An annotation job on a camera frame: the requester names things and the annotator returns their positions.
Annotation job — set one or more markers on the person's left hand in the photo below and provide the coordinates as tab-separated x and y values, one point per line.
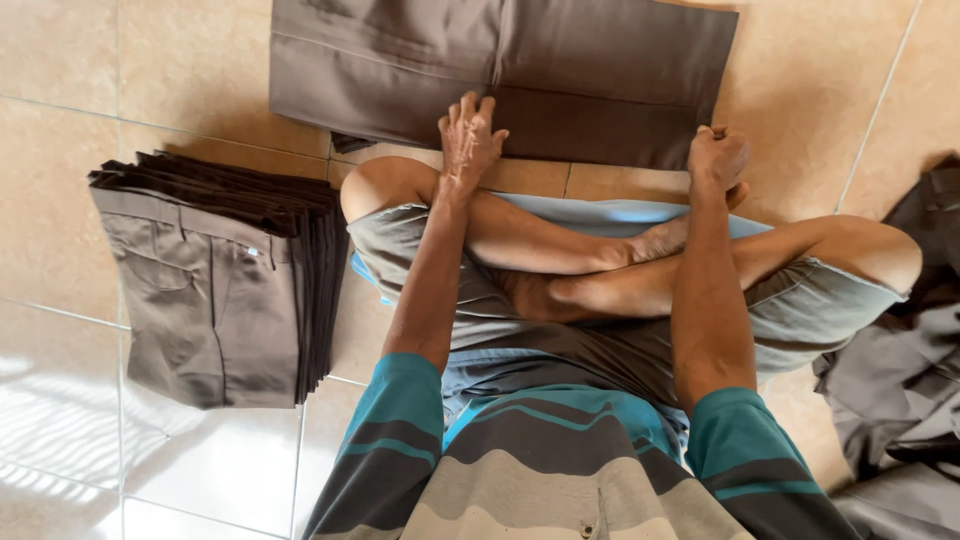
466	142

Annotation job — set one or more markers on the light blue seat cushion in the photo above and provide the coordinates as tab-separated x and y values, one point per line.
600	214

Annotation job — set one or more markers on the heap of unfolded grey trousers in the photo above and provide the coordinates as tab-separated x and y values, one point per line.
900	360

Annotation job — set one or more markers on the person's right hand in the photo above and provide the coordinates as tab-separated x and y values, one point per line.
716	157

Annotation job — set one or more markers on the stack of folded brown trousers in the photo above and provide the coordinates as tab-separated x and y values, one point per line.
217	277

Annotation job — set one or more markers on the person's right fingers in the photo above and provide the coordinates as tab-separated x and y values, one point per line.
718	135

